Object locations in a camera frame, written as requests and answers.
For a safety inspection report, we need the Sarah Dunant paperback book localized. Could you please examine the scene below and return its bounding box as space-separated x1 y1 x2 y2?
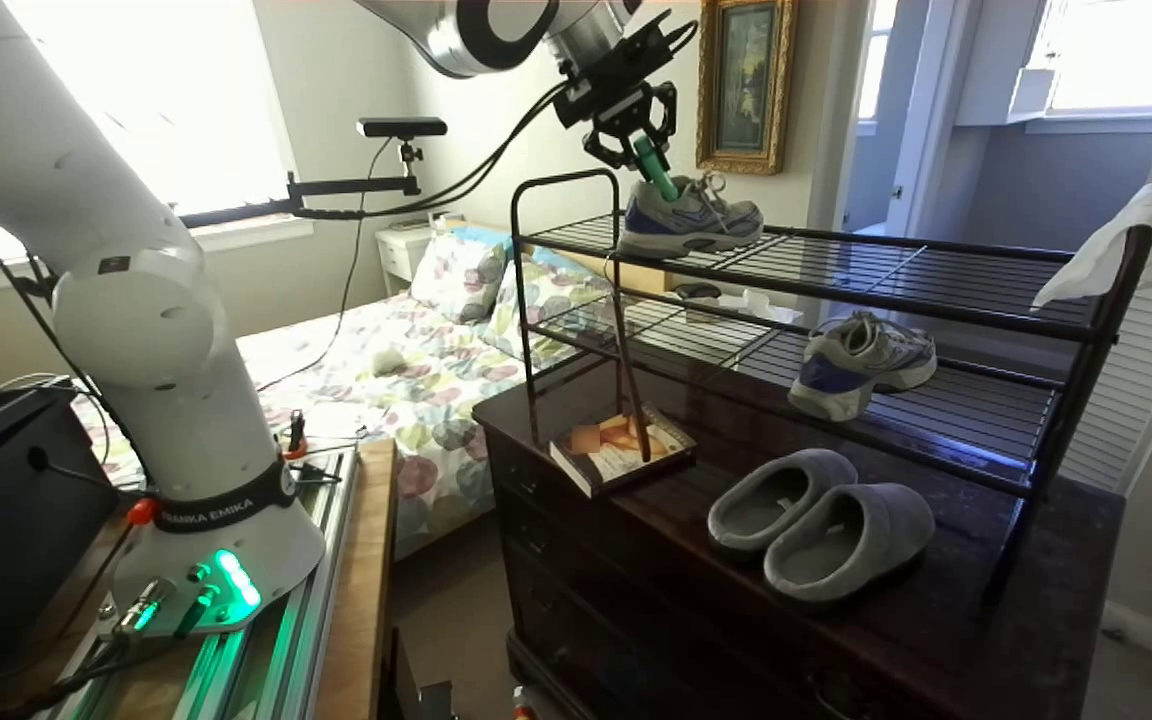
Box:
543 407 701 504

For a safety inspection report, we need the black equipment box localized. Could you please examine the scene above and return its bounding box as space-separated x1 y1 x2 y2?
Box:
0 374 118 685

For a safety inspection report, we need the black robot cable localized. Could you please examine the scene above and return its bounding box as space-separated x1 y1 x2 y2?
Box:
290 76 576 222

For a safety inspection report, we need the aluminium mounting rail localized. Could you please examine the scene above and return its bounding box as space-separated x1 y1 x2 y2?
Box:
49 444 366 720

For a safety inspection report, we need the black metal shoe rack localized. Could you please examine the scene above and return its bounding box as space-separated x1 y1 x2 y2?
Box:
508 165 1152 607

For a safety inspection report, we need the bed with floral bedding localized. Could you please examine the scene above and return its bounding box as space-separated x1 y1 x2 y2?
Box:
229 243 631 559

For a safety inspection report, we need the floral pillow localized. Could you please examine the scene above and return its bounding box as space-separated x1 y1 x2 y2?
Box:
402 216 515 326

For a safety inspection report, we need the gold framed painting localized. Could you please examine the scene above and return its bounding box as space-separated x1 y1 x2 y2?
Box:
694 0 803 179

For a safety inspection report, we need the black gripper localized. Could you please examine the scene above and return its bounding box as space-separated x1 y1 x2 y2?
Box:
547 8 704 171

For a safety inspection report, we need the grey slipper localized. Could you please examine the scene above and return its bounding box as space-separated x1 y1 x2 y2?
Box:
760 479 939 607
704 444 862 559

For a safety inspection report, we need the white cloth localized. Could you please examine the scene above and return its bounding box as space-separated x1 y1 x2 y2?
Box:
1026 179 1152 320

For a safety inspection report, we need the white blue sneaker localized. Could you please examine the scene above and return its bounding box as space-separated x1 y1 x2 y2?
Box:
783 309 944 428
615 171 766 263

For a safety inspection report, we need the black stereo camera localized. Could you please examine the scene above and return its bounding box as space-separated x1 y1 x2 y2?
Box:
355 113 453 144

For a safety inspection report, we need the white nightstand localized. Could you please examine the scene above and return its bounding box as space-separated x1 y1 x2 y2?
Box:
371 216 438 293

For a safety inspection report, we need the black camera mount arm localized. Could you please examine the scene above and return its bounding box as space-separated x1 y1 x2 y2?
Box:
179 136 429 232

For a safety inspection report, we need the dark wooden dresser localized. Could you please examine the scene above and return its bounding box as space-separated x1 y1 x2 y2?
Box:
472 351 1128 720

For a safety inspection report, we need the light wooden table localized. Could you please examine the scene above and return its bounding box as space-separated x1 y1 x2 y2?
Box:
0 435 398 720

